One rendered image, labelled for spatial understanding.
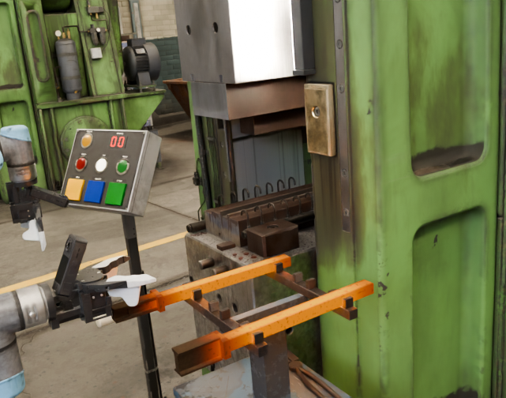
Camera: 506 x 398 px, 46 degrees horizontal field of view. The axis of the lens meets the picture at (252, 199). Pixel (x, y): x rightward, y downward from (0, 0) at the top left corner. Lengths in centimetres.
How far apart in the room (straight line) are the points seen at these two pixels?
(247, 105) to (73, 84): 488
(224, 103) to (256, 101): 9
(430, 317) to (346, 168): 51
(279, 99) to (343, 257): 47
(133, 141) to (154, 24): 866
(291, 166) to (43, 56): 457
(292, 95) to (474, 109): 48
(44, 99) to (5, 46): 60
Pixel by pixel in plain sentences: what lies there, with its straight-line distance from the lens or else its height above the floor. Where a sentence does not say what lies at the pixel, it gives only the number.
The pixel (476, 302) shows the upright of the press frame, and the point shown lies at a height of 71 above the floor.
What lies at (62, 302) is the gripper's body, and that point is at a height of 103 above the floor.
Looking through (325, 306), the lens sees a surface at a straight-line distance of 117.
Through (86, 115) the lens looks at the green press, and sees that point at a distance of 648.
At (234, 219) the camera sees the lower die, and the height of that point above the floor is 99.
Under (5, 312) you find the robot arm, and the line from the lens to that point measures 115.
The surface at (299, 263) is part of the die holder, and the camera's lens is 160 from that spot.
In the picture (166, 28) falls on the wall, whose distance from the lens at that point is 1076.
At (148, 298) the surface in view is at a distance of 126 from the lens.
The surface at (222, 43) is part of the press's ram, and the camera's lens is 155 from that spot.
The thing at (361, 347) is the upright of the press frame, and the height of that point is 69.
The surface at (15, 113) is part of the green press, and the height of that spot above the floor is 88.
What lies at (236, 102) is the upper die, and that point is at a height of 131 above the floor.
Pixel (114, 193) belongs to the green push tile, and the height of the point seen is 101.
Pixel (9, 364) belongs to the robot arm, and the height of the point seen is 95.
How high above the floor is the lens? 149
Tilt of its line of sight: 16 degrees down
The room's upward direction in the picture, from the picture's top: 5 degrees counter-clockwise
